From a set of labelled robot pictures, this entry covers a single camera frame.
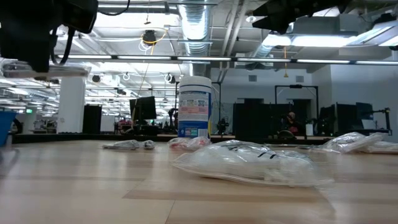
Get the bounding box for black cabinet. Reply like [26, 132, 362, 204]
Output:
[81, 104, 103, 134]

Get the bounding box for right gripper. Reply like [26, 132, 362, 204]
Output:
[252, 0, 352, 34]

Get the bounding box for black workstation screens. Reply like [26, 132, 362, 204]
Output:
[318, 101, 374, 136]

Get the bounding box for person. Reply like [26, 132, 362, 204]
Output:
[280, 111, 300, 135]

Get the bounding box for red toothbrush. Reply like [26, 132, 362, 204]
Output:
[167, 136, 213, 152]

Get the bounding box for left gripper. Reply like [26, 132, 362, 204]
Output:
[0, 0, 63, 74]

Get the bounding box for vanity pack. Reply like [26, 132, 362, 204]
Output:
[170, 139, 335, 188]
[357, 140, 398, 155]
[322, 131, 384, 154]

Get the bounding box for black gantry frame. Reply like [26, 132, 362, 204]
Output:
[274, 83, 320, 108]

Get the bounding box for black background monitor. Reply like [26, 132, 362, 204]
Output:
[129, 96, 157, 126]

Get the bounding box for ceiling camera with yellow cable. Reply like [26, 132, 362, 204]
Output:
[142, 29, 158, 45]

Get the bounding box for silver ventilation duct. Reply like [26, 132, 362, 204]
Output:
[177, 0, 213, 77]

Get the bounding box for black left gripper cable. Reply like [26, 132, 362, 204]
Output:
[50, 26, 76, 67]

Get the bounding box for black partition panels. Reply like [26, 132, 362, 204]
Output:
[232, 98, 318, 139]

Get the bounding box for white wipes canister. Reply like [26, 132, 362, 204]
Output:
[177, 75, 213, 139]

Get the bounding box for white pillar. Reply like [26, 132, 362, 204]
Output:
[57, 76, 86, 134]

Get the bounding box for blue plastic bin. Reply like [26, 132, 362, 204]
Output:
[0, 111, 18, 147]

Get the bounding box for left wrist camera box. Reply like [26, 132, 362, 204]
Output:
[62, 0, 99, 34]

